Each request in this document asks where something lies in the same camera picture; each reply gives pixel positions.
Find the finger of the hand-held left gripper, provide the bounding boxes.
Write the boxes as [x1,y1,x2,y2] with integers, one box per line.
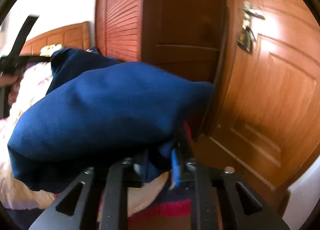
[10,15,40,58]
[0,55,54,65]

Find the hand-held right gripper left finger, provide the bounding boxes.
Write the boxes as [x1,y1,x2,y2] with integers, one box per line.
[29,156,150,230]

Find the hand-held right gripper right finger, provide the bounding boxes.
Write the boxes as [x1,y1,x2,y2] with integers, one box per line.
[170,130,290,230]

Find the blue blazer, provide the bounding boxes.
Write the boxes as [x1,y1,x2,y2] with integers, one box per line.
[7,48,216,194]

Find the person's left hand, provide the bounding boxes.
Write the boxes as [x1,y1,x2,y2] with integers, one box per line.
[7,73,25,105]

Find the yellow plush toy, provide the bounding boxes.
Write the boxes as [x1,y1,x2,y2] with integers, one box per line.
[40,44,63,56]

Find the floral blanket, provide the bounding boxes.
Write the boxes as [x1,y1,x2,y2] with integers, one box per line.
[0,65,170,218]

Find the wooden headboard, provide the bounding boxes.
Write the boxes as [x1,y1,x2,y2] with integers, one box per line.
[20,21,91,58]

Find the wooden louvered wardrobe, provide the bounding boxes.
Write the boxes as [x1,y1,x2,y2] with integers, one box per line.
[94,0,228,140]

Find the wooden door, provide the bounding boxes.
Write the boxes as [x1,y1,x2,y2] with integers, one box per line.
[195,0,320,215]

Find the dark hanging tag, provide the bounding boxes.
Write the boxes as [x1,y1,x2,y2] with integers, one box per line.
[236,26,257,52]

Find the metal door handle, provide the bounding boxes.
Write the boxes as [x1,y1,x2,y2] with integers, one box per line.
[242,1,265,26]

